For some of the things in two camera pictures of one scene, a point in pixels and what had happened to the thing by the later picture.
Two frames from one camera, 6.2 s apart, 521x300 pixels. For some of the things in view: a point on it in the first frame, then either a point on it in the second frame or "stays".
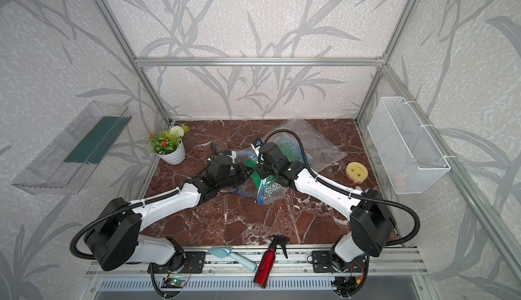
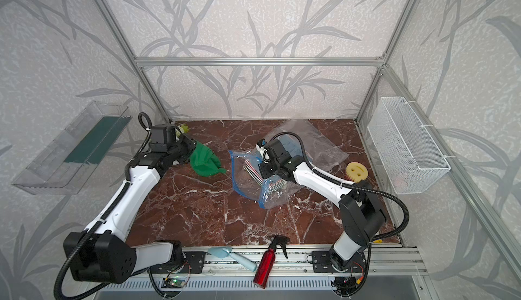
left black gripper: (243, 176) -> (190, 144)
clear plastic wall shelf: (69, 163) stays
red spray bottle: (267, 258) stays
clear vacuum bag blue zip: (294, 142) stays
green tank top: (289, 150) -> (205, 162)
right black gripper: (261, 174) stays
